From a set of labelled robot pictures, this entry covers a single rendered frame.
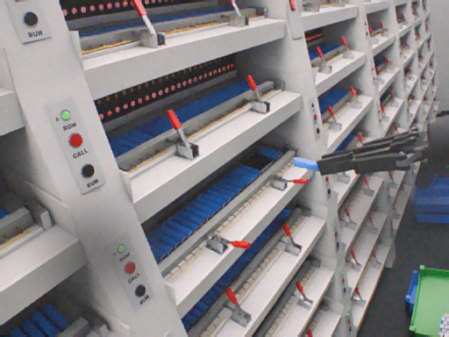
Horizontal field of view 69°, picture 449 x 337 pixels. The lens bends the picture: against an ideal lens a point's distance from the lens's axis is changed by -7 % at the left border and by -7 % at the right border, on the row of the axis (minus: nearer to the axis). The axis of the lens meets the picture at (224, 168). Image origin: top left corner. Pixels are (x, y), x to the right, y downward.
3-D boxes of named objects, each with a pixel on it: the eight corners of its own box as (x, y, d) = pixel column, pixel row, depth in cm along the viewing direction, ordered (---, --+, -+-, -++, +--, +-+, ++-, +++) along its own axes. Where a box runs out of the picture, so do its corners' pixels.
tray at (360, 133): (377, 147, 159) (383, 120, 152) (333, 216, 116) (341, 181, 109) (336, 136, 169) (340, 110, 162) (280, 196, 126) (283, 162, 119)
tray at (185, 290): (313, 174, 103) (317, 145, 98) (177, 323, 60) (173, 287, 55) (254, 155, 112) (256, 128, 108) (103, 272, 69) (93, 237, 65)
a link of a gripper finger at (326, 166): (358, 168, 60) (356, 169, 60) (322, 174, 65) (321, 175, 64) (352, 152, 60) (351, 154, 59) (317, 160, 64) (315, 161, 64)
